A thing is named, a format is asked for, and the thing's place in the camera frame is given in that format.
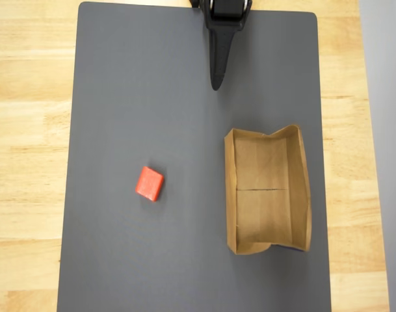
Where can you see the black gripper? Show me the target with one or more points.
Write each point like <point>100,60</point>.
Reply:
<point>221,39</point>

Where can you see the small red block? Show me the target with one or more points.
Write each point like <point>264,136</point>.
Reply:
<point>149,183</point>

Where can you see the brown paper box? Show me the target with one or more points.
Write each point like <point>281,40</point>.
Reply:
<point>262,211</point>

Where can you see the dark grey rubber mat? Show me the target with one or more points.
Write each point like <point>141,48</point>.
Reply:
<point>152,97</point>

